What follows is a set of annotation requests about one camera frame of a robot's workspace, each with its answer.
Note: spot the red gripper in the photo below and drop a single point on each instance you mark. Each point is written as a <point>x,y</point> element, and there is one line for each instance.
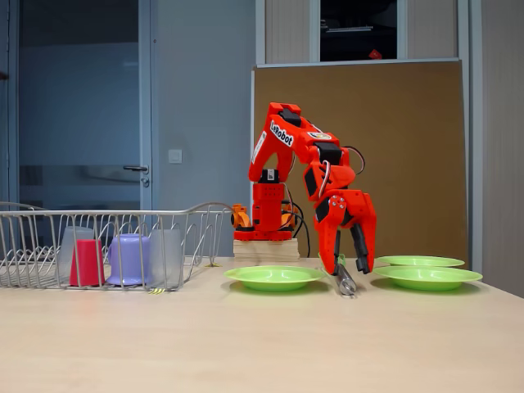
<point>355,203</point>

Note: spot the grey translucent plastic cup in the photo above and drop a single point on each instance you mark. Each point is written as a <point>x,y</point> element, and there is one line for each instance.
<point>165,258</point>
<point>66,245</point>

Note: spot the purple plastic mug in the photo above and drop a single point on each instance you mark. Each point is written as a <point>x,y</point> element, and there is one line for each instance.
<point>129,258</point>

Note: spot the red plastic cup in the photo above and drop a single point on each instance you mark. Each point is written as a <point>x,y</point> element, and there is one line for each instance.
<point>87,264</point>

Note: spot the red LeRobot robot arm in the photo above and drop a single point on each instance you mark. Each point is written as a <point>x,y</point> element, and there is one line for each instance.
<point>266,196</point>

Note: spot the green plastic plate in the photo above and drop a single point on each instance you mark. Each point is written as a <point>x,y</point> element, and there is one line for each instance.
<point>421,260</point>
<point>427,275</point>
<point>274,273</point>

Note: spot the wooden base block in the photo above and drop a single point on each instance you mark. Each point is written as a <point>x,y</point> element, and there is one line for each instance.
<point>262,250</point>

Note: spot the orange table clamp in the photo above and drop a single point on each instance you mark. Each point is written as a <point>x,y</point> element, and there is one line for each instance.
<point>241,219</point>

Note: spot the brown pin board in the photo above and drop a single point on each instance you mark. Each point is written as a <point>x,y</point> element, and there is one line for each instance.
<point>409,123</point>

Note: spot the yellow green tape strip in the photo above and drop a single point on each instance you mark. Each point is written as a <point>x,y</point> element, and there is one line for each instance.
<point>213,265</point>

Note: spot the small red item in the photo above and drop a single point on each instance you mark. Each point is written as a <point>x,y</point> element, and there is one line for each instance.
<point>375,54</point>

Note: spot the yellow black striped tape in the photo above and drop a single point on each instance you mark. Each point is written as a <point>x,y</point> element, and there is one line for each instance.
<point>156,291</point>

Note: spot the white notebook on shelf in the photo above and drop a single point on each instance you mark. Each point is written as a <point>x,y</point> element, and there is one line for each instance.
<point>348,28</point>

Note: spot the silver door lock cylinder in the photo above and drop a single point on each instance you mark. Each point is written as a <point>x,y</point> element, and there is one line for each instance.
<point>145,182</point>

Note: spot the blue grey glass door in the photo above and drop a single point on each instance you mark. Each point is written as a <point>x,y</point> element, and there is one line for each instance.
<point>82,102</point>

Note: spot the white light switch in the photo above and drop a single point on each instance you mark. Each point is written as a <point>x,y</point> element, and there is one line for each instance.
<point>175,156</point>

